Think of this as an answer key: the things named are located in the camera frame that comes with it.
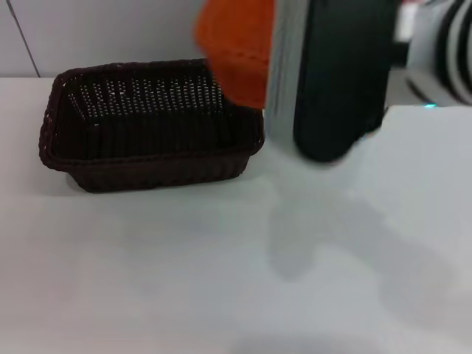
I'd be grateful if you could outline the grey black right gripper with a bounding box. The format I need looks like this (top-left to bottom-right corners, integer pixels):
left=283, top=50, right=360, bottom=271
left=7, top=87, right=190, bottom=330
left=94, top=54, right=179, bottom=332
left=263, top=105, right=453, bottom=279
left=264, top=0, right=398, bottom=165

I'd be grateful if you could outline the orange woven plastic basket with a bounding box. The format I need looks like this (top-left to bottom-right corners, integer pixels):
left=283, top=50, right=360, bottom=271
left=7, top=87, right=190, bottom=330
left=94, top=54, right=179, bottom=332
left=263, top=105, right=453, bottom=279
left=193, top=0, right=276, bottom=111

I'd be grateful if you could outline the dark brown woven basket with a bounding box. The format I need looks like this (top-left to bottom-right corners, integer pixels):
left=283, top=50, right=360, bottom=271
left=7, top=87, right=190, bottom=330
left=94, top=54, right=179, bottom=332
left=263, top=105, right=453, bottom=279
left=38, top=58, right=266, bottom=194

